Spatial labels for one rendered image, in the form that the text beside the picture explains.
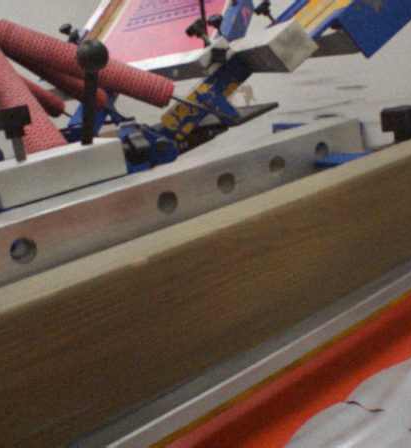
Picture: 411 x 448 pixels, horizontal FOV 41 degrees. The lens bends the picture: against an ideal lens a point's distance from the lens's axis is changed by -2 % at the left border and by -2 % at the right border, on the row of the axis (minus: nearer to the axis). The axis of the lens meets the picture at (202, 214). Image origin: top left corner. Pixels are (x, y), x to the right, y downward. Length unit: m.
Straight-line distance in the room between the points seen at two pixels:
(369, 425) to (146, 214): 0.29
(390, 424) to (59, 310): 0.16
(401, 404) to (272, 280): 0.08
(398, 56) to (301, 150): 2.08
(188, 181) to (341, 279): 0.24
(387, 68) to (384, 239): 2.39
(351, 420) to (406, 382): 0.04
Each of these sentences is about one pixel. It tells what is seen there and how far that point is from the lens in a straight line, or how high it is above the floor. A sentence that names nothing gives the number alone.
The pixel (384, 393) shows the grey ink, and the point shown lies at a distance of 0.30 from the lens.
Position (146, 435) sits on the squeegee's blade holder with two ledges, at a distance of 0.24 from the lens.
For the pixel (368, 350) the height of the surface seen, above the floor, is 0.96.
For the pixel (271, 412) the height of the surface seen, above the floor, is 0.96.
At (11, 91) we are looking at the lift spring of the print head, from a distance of 0.79.
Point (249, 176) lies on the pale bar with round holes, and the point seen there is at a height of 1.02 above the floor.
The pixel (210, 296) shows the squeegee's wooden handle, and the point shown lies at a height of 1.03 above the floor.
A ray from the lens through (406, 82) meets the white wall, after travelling 2.66.
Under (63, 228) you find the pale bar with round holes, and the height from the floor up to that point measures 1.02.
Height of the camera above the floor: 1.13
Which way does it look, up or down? 15 degrees down
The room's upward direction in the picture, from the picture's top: 10 degrees counter-clockwise
